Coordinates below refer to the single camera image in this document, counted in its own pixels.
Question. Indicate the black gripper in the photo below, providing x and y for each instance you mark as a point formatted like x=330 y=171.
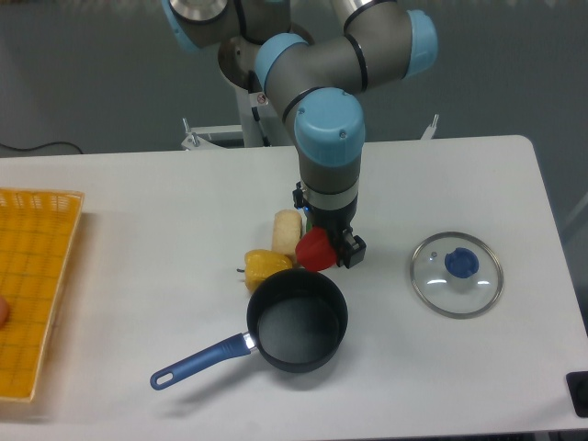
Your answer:
x=333 y=213

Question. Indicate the red bell pepper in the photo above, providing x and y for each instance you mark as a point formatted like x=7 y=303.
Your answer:
x=314 y=250

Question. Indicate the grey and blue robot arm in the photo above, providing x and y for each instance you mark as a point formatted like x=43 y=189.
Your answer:
x=313 y=90

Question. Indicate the yellow bell pepper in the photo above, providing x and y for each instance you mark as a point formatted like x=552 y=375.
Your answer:
x=260 y=264

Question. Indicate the beige bread roll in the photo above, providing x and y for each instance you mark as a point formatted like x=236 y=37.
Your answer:
x=286 y=233

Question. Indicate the glass lid with blue knob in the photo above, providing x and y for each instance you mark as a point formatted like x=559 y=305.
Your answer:
x=457 y=275

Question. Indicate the black device at table edge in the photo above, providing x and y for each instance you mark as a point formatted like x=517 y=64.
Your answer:
x=578 y=387

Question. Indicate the yellow woven basket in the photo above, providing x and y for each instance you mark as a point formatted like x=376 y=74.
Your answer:
x=38 y=228

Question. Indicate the orange object in basket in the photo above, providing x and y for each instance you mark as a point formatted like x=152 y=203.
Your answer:
x=4 y=311

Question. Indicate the black pot with blue handle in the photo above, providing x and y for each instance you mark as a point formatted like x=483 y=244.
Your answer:
x=296 y=320

